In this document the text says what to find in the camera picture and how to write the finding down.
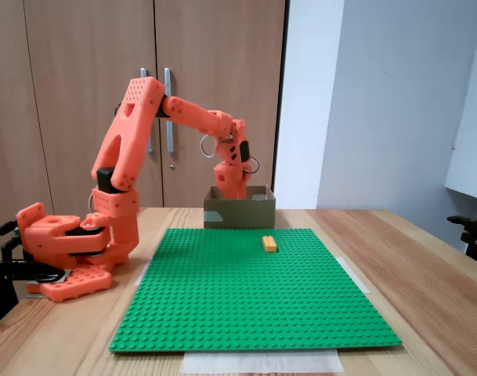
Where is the gripper servo cable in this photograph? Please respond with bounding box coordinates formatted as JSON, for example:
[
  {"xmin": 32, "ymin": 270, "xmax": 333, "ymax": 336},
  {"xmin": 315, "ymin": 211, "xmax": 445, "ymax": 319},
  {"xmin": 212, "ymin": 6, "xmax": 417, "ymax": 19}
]
[{"xmin": 200, "ymin": 134, "xmax": 261, "ymax": 176}]

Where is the silver cabinet handle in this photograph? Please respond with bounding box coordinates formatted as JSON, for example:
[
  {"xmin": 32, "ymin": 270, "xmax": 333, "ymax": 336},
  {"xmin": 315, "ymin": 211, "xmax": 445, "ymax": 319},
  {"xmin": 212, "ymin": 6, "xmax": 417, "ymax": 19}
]
[
  {"xmin": 164, "ymin": 67, "xmax": 175, "ymax": 154},
  {"xmin": 140, "ymin": 67, "xmax": 154, "ymax": 154}
]

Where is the green lego baseplate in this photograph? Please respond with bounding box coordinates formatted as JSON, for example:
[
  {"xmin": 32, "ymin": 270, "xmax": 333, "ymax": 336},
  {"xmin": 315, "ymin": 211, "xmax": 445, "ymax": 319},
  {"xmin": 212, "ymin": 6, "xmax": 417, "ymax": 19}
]
[{"xmin": 108, "ymin": 227, "xmax": 403, "ymax": 353}]

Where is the cardboard box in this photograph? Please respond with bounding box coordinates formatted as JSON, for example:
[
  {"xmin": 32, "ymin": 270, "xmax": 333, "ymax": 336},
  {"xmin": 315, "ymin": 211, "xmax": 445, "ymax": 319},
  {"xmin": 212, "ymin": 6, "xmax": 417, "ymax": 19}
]
[{"xmin": 203, "ymin": 184, "xmax": 277, "ymax": 230}]

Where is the wooden cabinet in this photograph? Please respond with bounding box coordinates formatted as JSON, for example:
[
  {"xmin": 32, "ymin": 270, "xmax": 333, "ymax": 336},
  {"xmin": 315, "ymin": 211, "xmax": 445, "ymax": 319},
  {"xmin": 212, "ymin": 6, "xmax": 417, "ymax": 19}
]
[{"xmin": 0, "ymin": 0, "xmax": 291, "ymax": 208}]

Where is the masking tape strip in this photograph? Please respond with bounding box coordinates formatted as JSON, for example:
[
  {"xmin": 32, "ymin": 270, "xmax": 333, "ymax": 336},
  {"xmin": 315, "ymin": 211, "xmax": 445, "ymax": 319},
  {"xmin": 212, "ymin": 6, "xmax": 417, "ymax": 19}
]
[
  {"xmin": 337, "ymin": 256, "xmax": 371, "ymax": 295},
  {"xmin": 182, "ymin": 349, "xmax": 344, "ymax": 375},
  {"xmin": 134, "ymin": 261, "xmax": 152, "ymax": 287}
]

